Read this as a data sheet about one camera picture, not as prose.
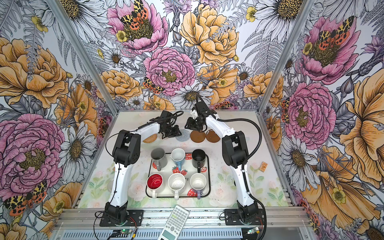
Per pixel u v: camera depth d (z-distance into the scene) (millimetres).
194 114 940
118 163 615
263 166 913
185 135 1058
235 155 592
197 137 1044
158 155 917
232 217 740
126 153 607
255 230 715
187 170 908
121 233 719
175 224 715
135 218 744
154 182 833
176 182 852
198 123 857
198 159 914
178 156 910
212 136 1052
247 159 577
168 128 924
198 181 849
